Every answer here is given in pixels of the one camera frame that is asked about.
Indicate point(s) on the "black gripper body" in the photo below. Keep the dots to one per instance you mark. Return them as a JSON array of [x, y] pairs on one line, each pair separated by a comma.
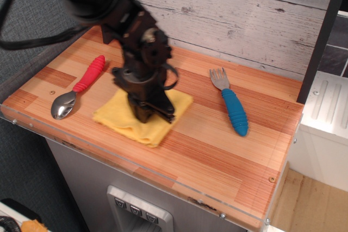
[[147, 97]]

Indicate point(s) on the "yellow cloth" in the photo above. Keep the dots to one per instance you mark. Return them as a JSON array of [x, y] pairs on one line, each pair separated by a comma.
[[116, 114]]

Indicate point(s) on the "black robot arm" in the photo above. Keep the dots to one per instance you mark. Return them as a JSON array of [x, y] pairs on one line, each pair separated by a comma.
[[145, 52]]

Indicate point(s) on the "silver dispenser panel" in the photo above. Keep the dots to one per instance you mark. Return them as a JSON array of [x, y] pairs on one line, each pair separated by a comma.
[[132, 213]]

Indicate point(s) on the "orange object at corner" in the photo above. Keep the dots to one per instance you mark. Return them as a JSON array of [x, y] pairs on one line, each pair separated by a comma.
[[33, 226]]

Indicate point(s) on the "clear acrylic edge guard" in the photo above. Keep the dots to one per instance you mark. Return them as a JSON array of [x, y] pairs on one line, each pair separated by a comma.
[[201, 159]]

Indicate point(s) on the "dark grey upright post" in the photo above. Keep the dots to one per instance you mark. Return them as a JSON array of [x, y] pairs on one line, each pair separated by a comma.
[[109, 33]]

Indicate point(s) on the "red handled metal spoon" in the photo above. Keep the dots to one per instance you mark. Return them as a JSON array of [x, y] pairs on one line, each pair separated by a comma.
[[64, 103]]

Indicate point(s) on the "blue handled metal fork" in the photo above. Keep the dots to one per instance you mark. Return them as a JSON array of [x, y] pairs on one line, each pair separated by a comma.
[[236, 112]]

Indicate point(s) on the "dark grey right post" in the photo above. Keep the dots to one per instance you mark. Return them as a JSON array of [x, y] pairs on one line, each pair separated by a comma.
[[318, 51]]

